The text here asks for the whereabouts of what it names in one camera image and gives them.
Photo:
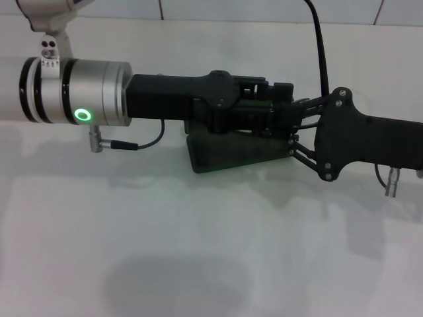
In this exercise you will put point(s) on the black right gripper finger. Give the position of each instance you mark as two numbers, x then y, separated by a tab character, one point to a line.
310	105
305	155

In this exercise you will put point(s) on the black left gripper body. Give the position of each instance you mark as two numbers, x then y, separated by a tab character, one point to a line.
165	95

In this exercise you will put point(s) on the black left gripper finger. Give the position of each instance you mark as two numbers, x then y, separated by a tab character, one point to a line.
277	92
244	120

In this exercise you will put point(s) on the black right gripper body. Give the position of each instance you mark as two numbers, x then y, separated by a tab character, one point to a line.
363	142

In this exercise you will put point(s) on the green glasses case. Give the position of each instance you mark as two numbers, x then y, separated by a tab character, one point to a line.
231	152

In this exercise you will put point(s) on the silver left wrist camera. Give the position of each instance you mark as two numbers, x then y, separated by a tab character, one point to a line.
46	16

